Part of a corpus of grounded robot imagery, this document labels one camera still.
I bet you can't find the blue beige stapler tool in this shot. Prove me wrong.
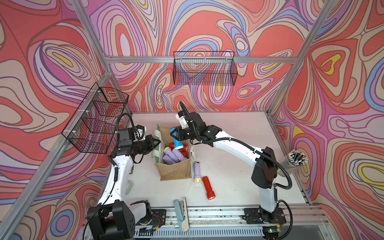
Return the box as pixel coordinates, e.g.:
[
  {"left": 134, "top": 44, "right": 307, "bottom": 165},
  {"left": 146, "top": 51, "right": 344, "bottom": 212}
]
[{"left": 174, "top": 197, "right": 190, "bottom": 232}]

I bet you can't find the burlap tote bag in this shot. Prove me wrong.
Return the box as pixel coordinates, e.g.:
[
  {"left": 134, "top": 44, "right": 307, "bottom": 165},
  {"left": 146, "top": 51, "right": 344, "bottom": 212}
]
[{"left": 153, "top": 125, "right": 196, "bottom": 181}]

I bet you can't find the red flashlight bottom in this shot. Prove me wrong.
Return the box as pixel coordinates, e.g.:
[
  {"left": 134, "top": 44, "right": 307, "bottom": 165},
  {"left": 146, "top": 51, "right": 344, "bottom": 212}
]
[{"left": 202, "top": 176, "right": 216, "bottom": 200}]

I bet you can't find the red flashlight top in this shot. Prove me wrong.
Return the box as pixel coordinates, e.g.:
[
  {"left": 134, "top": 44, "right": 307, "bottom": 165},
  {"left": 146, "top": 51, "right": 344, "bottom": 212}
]
[{"left": 180, "top": 151, "right": 189, "bottom": 159}]

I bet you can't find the black wire basket left wall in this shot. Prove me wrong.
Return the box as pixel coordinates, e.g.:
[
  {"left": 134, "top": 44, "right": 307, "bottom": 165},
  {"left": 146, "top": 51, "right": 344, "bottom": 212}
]
[{"left": 62, "top": 83, "right": 129, "bottom": 154}]

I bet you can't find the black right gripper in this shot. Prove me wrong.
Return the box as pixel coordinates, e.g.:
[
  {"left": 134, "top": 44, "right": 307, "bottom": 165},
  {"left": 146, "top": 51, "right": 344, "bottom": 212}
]
[{"left": 170, "top": 126, "right": 199, "bottom": 142}]

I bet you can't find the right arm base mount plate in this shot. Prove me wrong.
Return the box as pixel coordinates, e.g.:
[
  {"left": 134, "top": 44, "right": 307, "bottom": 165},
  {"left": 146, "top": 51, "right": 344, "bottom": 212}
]
[{"left": 242, "top": 207, "right": 287, "bottom": 225}]

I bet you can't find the blue flashlight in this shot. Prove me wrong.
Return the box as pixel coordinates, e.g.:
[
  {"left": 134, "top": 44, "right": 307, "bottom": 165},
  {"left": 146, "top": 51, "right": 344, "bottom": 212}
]
[{"left": 170, "top": 128, "right": 184, "bottom": 150}]

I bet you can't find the black wire basket back wall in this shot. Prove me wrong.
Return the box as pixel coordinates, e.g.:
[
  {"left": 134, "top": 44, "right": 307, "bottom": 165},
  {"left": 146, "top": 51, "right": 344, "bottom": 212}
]
[{"left": 173, "top": 50, "right": 238, "bottom": 86}]

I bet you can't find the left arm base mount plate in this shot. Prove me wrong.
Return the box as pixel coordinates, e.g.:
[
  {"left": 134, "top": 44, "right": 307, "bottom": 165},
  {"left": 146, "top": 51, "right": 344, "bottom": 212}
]
[{"left": 148, "top": 209, "right": 167, "bottom": 228}]

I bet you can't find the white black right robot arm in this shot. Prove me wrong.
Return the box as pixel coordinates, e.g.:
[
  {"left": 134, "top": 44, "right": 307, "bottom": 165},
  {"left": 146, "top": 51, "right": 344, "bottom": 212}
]
[{"left": 171, "top": 101, "right": 293, "bottom": 224}]

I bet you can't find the long purple flashlight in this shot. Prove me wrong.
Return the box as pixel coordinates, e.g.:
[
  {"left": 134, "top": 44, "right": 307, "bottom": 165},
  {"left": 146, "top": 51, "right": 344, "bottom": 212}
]
[{"left": 163, "top": 147, "right": 187, "bottom": 163}]

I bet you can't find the red flashlight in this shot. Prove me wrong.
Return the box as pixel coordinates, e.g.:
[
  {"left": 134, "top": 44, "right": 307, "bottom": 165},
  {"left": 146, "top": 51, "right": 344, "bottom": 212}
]
[
  {"left": 202, "top": 176, "right": 216, "bottom": 200},
  {"left": 180, "top": 151, "right": 189, "bottom": 159},
  {"left": 169, "top": 142, "right": 189, "bottom": 152}
]

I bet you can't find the metal cup of pencils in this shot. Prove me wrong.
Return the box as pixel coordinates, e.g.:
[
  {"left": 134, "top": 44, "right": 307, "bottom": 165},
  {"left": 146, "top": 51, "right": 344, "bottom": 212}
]
[{"left": 279, "top": 150, "right": 309, "bottom": 175}]

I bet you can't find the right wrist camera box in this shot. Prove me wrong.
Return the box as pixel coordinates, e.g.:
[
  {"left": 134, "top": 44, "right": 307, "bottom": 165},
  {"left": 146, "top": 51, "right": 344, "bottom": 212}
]
[{"left": 176, "top": 111, "right": 207, "bottom": 131}]

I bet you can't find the black wire basket wall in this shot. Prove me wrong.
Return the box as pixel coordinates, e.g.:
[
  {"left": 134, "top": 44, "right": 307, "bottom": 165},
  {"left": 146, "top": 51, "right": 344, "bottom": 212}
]
[
  {"left": 173, "top": 50, "right": 238, "bottom": 86},
  {"left": 62, "top": 83, "right": 129, "bottom": 154}
]

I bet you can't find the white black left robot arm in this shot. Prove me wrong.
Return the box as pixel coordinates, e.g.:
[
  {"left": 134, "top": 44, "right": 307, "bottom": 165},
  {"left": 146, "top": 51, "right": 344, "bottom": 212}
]
[{"left": 86, "top": 135, "right": 161, "bottom": 240}]

